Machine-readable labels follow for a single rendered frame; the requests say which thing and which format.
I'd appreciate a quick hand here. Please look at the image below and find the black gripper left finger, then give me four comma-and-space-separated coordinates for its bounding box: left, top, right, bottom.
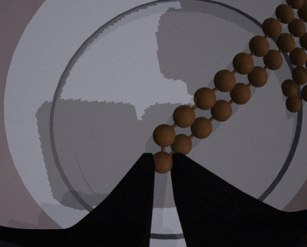
0, 153, 156, 247

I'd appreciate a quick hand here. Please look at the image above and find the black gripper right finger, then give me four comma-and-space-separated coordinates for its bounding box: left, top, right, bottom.
171, 153, 307, 247

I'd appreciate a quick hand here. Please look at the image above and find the grey round tray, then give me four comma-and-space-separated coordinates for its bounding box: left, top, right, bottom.
3, 0, 307, 247

